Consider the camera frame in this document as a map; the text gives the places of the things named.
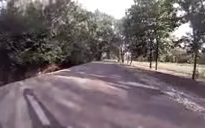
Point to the grey asphalt road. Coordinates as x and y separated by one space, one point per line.
103 96

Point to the white painted road line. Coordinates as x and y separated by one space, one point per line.
38 110

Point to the grass field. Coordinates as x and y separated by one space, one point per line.
180 69

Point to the gravel road verge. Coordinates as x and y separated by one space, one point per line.
190 100

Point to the dense green wood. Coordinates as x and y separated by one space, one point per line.
40 40

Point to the row of trees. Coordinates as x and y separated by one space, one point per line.
156 30

